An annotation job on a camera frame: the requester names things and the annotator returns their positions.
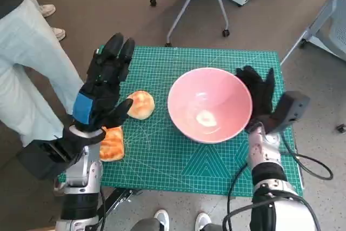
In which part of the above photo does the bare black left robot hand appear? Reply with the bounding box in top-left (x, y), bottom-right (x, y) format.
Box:
top-left (72, 32), bottom-right (136, 132)

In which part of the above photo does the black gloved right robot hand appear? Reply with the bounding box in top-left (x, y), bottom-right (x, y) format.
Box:
top-left (235, 65), bottom-right (276, 121)

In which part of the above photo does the round toy bread bun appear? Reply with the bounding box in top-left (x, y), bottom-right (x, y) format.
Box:
top-left (126, 90), bottom-right (156, 120)

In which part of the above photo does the pink bowl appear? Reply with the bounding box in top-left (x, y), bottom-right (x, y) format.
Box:
top-left (167, 67), bottom-right (254, 144)

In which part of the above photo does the long braided toy bread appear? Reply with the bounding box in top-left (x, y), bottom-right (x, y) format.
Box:
top-left (99, 126), bottom-right (125, 162)

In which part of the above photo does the person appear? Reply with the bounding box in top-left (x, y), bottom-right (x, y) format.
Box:
top-left (39, 4), bottom-right (66, 41)
top-left (0, 0), bottom-right (84, 148)

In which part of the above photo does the green cutting mat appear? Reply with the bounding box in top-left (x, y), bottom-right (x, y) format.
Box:
top-left (58, 45), bottom-right (304, 198)

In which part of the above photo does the white shoe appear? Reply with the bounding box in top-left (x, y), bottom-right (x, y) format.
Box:
top-left (196, 212), bottom-right (212, 228)
top-left (154, 209), bottom-right (170, 231)

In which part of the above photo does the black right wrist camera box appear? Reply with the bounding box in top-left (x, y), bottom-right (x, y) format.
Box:
top-left (266, 91), bottom-right (311, 134)

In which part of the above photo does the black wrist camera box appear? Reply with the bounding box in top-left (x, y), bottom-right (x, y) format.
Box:
top-left (266, 91), bottom-right (311, 134)
top-left (16, 138), bottom-right (82, 180)

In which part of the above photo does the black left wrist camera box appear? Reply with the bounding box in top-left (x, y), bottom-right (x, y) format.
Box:
top-left (16, 138), bottom-right (82, 180)

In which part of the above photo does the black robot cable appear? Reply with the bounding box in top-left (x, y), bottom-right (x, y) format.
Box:
top-left (223, 162), bottom-right (256, 231)
top-left (281, 135), bottom-right (334, 180)
top-left (97, 184), bottom-right (108, 226)

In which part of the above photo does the black table frame bracket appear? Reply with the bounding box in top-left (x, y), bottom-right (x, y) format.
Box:
top-left (104, 187), bottom-right (144, 217)

